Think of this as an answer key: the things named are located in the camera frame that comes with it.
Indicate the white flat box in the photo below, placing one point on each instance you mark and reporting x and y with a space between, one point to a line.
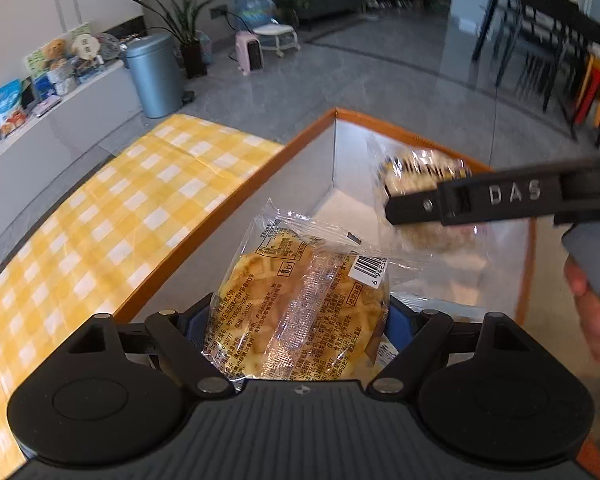
45 106

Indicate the blue metal trash bin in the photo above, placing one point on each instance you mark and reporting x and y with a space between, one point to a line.
152 77

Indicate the dark label snack packet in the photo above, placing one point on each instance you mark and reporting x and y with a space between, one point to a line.
415 180

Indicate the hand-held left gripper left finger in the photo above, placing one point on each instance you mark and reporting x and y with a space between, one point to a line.
192 327

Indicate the white marble tv console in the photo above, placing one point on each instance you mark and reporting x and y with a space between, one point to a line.
80 110

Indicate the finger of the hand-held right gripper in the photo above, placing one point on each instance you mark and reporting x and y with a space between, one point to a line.
412 207

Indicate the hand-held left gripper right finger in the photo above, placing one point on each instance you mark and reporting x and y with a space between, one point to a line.
397 325

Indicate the green landscape painting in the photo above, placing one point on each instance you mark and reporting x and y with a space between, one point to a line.
35 57

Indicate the blue snack bag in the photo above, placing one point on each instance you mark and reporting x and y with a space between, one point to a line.
9 107

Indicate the orange cardboard box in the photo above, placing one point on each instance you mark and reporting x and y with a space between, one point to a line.
305 170

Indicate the black dining chair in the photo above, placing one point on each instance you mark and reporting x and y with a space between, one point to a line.
537 75

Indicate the black dining table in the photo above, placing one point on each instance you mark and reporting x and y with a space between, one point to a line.
565 15

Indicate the round paper fan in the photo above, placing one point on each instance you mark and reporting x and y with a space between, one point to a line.
86 46

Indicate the pink white space heater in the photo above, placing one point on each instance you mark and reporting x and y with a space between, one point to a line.
249 54

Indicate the yellow checked tablecloth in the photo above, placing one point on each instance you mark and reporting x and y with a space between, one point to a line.
105 220

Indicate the waffle packet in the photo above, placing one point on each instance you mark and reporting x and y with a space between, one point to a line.
290 310

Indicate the white rolling stool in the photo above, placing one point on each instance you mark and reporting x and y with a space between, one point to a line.
277 32

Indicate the decorated plate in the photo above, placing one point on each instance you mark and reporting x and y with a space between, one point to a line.
111 45

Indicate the potted long-leaf plant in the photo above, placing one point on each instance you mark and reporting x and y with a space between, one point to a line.
192 57

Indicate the orange red cloth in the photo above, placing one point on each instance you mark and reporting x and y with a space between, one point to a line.
597 465

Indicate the blue water jug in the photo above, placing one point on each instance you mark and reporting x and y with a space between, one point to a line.
255 7

